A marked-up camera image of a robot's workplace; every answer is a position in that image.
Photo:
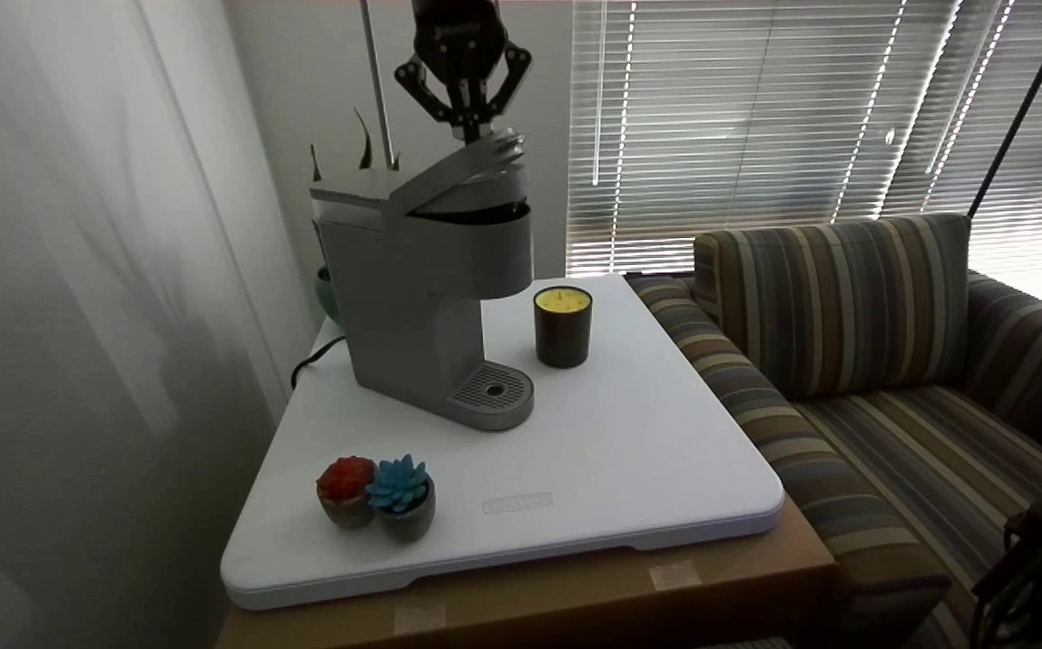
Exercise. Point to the thin grey pole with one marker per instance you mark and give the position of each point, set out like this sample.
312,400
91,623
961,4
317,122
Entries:
377,83

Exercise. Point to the black slanted stand pole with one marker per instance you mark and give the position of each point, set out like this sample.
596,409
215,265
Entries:
1026,102

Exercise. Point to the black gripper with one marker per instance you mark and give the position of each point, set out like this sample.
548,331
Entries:
459,33

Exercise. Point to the striped fabric sofa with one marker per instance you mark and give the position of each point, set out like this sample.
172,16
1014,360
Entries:
843,313

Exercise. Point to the white window blinds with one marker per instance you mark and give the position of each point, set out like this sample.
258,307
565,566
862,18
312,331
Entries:
758,108

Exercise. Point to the brown cardboard box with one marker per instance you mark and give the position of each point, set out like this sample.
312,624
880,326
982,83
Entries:
664,590

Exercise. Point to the yellow candle in dark jar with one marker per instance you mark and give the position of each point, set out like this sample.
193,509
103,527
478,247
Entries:
565,326

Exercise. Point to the grey pod coffee maker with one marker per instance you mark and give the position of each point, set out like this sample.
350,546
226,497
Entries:
422,290

